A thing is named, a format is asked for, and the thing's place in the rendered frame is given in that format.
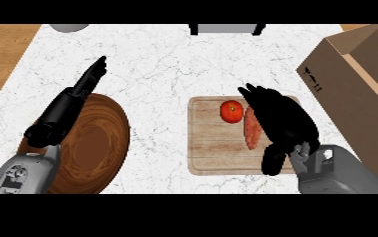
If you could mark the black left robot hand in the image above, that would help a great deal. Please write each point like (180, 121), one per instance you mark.
(60, 114)

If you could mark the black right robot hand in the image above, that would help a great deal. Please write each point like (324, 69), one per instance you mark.
(289, 121)

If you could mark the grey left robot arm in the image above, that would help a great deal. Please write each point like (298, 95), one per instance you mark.
(27, 174)

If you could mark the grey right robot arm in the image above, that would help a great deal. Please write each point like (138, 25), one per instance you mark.
(330, 171)

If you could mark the reddish sweet potato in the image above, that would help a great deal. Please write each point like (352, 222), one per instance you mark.
(253, 131)

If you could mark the brown cardboard box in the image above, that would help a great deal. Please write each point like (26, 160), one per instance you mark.
(349, 91)

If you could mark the pale wooden cutting board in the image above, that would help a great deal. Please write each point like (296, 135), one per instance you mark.
(216, 147)

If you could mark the brown wooden bowl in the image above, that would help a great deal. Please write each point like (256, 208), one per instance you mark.
(94, 144)

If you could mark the red tomato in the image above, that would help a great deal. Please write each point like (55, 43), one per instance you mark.
(231, 111)

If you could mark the grey round object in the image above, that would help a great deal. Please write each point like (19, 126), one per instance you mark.
(69, 27)

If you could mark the grey appliance with black legs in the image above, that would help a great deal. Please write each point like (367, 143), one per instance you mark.
(228, 28)

